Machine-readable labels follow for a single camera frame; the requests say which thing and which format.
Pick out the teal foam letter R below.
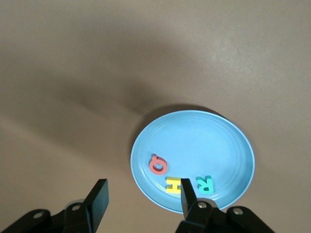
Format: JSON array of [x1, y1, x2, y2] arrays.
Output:
[[196, 175, 215, 195]]

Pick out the red foam letter Q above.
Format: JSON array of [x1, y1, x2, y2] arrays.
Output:
[[149, 153, 169, 176]]

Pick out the blue plate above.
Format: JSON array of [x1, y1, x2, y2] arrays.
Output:
[[130, 110, 256, 215]]

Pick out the yellow foam letter H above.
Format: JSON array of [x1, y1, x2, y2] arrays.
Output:
[[166, 177, 182, 194]]

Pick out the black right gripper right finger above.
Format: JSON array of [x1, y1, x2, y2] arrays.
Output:
[[174, 178, 218, 233]]

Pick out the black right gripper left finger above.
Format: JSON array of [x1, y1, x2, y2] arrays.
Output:
[[62, 179, 109, 233]]

